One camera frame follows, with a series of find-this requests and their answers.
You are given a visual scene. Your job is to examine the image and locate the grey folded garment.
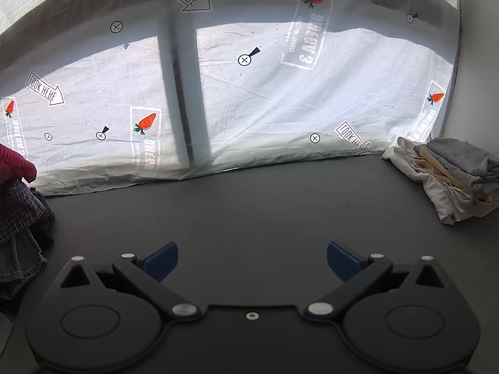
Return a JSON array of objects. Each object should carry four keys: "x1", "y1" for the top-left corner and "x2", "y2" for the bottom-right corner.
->
[{"x1": 414, "y1": 138, "x2": 498, "y2": 200}]

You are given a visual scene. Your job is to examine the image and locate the red checkered cloth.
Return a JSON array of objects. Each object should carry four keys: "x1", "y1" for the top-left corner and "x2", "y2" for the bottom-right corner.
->
[{"x1": 0, "y1": 144, "x2": 37, "y2": 183}]

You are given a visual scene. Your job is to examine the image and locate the blue denim jeans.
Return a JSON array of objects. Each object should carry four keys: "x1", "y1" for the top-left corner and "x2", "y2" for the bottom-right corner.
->
[{"x1": 0, "y1": 230, "x2": 47, "y2": 300}]

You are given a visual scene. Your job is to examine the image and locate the blue plaid shirt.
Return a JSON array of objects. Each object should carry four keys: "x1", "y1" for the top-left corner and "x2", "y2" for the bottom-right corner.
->
[{"x1": 0, "y1": 180, "x2": 46, "y2": 245}]

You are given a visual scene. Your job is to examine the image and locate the white printed backdrop cloth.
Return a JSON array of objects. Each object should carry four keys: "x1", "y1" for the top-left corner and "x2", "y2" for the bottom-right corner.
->
[{"x1": 1, "y1": 0, "x2": 460, "y2": 195}]

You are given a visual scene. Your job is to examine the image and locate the beige folded garment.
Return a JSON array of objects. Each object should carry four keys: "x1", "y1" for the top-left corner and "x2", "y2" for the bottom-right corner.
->
[{"x1": 408, "y1": 148, "x2": 488, "y2": 204}]

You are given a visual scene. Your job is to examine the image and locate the white folded garment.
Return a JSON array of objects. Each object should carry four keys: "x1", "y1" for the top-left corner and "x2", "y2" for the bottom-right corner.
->
[{"x1": 381, "y1": 138, "x2": 498, "y2": 225}]

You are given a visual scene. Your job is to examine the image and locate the black garment in pile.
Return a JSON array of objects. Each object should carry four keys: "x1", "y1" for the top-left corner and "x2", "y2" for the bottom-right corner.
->
[{"x1": 30, "y1": 187, "x2": 55, "y2": 252}]

